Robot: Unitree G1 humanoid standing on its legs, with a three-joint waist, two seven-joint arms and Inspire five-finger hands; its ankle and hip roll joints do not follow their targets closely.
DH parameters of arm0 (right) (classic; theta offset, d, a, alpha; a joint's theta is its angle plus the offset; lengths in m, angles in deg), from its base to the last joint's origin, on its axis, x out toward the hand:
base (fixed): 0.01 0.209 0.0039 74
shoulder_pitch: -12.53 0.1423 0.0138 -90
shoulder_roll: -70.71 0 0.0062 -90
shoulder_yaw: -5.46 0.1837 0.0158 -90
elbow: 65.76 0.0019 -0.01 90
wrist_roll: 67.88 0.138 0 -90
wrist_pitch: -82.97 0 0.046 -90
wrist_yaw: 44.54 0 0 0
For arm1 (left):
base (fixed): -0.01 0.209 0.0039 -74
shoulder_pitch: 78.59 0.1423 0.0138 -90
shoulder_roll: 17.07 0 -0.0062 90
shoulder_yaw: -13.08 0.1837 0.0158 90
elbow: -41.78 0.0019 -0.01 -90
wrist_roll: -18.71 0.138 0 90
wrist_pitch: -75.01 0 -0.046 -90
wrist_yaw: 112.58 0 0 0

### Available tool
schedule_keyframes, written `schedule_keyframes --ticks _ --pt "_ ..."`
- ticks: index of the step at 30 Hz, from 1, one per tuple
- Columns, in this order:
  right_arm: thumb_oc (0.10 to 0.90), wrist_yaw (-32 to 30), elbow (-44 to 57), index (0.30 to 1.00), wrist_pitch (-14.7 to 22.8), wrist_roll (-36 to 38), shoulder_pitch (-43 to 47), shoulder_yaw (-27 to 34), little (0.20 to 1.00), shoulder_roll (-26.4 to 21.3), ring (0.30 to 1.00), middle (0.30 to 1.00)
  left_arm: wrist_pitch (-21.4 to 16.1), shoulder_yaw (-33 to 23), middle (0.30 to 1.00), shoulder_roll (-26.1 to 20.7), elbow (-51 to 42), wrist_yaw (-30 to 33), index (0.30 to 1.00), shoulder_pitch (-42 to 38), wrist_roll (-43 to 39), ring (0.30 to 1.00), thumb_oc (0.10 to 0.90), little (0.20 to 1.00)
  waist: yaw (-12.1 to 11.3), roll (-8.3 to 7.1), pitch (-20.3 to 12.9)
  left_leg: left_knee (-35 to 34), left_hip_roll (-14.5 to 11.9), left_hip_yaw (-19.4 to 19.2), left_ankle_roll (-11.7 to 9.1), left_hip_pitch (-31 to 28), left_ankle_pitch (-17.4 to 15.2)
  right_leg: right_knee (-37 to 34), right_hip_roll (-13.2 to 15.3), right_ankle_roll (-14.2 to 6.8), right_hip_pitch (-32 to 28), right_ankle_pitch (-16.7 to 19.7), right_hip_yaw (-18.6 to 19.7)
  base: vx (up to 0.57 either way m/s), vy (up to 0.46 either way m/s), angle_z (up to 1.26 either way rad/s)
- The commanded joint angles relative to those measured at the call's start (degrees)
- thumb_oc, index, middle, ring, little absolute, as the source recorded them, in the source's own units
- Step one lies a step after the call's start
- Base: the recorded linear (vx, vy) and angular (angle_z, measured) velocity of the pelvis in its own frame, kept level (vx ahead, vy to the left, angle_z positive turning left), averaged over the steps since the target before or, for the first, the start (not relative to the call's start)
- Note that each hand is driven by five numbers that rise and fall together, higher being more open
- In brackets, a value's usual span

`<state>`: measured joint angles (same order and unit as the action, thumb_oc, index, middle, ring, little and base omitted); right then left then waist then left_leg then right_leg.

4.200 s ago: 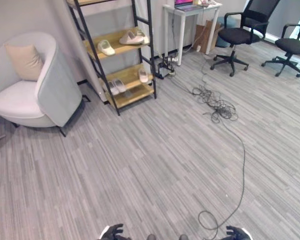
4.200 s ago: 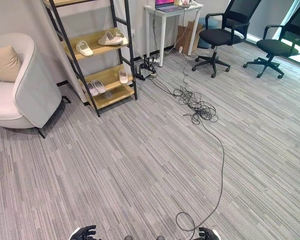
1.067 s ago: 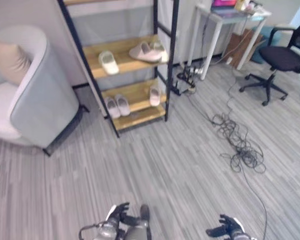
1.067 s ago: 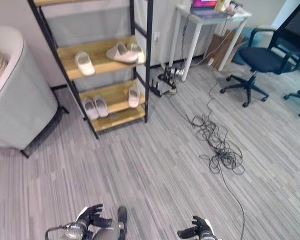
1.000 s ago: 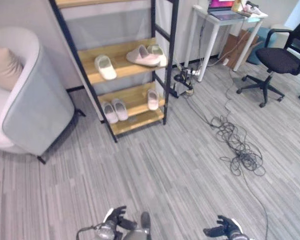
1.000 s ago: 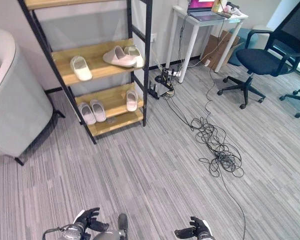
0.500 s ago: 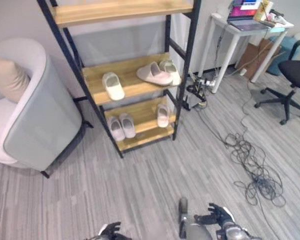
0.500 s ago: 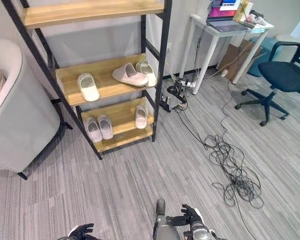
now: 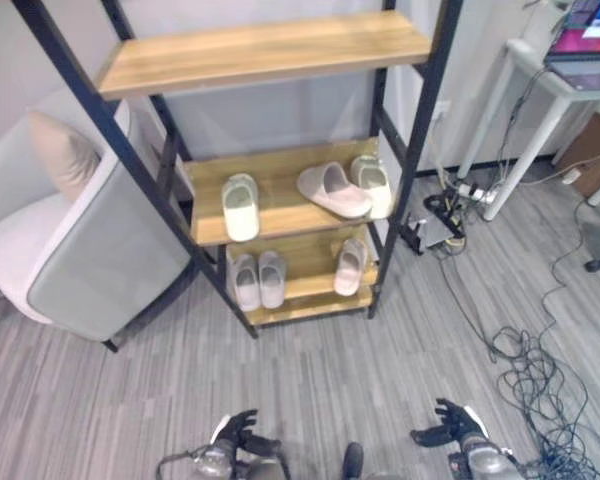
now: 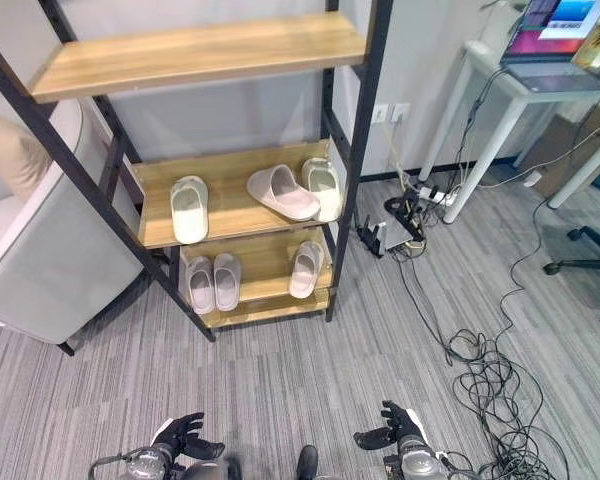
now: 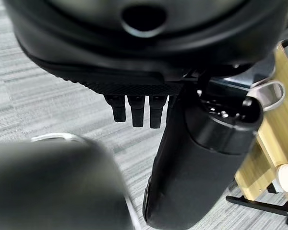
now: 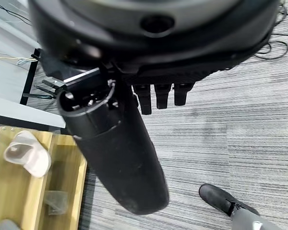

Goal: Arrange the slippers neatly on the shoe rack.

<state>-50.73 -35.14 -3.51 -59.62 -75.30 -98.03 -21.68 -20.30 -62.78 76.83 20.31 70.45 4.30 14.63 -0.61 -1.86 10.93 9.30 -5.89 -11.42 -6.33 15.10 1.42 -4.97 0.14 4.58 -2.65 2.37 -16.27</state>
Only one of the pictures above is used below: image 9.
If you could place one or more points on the white table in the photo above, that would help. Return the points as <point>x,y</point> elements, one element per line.
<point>555,90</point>

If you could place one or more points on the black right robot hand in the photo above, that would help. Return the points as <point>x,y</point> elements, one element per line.
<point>455,425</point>

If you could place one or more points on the pale green slipper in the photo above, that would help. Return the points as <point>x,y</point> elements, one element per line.
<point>241,212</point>
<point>375,182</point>

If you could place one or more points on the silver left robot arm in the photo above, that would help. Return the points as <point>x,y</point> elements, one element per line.
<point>220,462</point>

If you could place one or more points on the grey white armchair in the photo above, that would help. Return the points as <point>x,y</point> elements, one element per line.
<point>90,270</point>

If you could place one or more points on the brown cardboard box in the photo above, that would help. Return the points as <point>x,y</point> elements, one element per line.
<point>590,155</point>

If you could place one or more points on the beige cushion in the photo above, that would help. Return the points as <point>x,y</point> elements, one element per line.
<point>65,160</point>

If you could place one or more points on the open laptop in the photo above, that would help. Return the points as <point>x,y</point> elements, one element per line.
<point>587,62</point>

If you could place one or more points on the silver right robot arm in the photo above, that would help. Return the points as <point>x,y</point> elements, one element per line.
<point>485,460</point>

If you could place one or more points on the white power strip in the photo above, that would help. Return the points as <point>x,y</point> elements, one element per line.
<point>477,192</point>

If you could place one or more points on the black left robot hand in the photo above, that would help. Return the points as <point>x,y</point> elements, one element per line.
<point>240,427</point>

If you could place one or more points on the wooden shelf board with sheen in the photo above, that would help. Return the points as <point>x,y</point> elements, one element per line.
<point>280,200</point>

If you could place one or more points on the pink beige slipper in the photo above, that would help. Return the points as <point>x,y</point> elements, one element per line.
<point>349,275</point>
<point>335,192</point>

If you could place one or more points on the long wooden shelf board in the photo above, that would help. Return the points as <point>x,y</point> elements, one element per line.
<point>260,52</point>

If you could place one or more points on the dark robot foot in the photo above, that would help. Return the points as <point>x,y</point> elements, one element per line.
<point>353,460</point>

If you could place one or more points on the black metal rack frame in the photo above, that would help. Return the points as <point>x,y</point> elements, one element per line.
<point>105,125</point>

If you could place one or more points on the white power adapter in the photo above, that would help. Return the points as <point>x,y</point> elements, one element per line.
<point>571,176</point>

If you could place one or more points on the bright monitor screen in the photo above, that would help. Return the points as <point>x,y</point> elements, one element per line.
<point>597,15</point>

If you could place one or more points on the short low wooden shelf board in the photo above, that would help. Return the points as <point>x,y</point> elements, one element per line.
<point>310,287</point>

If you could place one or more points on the black floor stand with plate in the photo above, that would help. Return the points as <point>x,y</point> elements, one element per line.
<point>437,227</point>

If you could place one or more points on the light grey slipper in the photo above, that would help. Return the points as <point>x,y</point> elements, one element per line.
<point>246,287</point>
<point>272,282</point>

